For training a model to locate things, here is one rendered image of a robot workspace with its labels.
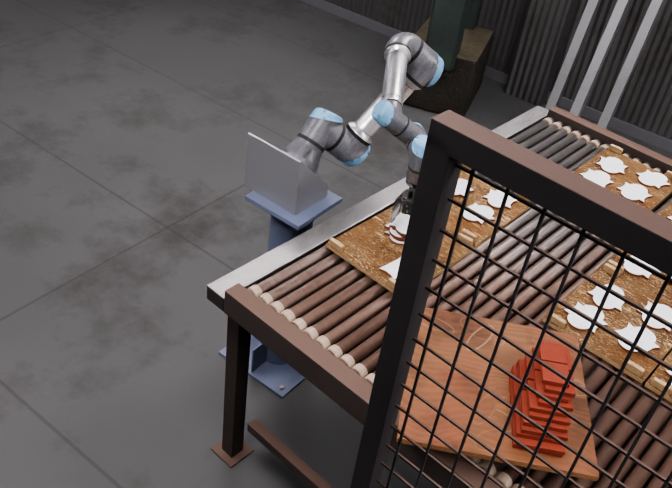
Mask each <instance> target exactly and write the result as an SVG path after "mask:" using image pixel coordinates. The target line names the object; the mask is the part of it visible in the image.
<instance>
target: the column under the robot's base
mask: <svg viewBox="0 0 672 488"><path fill-rule="evenodd" d="M245 200H246V201H248V202H250V203H252V204H253V205H255V206H257V207H258V208H260V209H262V210H264V211H265V212H267V213H269V214H271V217H270V229H269V241H268V252H269V251H271V250H273V249H275V248H276V247H278V246H280V245H282V244H284V243H286V242H287V241H289V240H291V239H293V238H295V237H297V236H298V235H300V234H302V233H304V232H306V231H308V230H310V229H311V228H313V220H315V219H316V218H318V217H319V216H321V215H322V214H324V213H326V212H327V211H329V210H330V209H332V208H333V207H335V206H336V205H338V204H339V203H341V202H342V197H340V196H338V195H336V194H334V193H332V192H330V191H329V190H327V195H326V197H325V198H324V199H322V200H320V201H319V202H317V203H315V204H314V205H312V206H310V207H308V208H307V209H305V210H303V211H302V212H300V213H298V214H296V215H293V214H291V213H290V212H288V211H286V210H285V209H283V208H282V207H280V206H278V205H277V204H275V203H273V202H272V201H270V200H268V199H267V198H265V197H263V196H262V195H260V194H258V193H257V192H255V191H252V192H250V193H249V194H247V195H245ZM219 354H220V355H222V356H223V357H225V358H226V347H224V348H223V349H222V350H220V351H219ZM248 375H250V376H251V377H253V378H254V379H255V380H257V381H258V382H260V383H261V384H262V385H264V386H265V387H267V388H268V389H270V390H271V391H272V392H274V393H275V394H277V395H278V396H279V397H281V398H282V399H283V398H284V397H285V396H286V395H287V394H288V393H289V392H291V391H292V390H293V389H294V388H295V387H296V386H298V385H299V384H300V383H301V382H302V381H303V380H304V379H306V378H304V377H303V376H302V375H301V374H299V373H298V372H297V371H296V370H295V369H293V368H292V367H291V366H290V365H288V364H287V363H286V362H285V361H283V360H282V359H281V358H280V357H278V356H277V355H276V354H275V353H274V352H272V351H271V350H270V349H269V348H267V347H266V346H265V345H264V344H262V343H261V342H260V341H259V340H257V339H256V338H255V337H254V336H252V335H251V341H250V355H249V369H248Z"/></svg>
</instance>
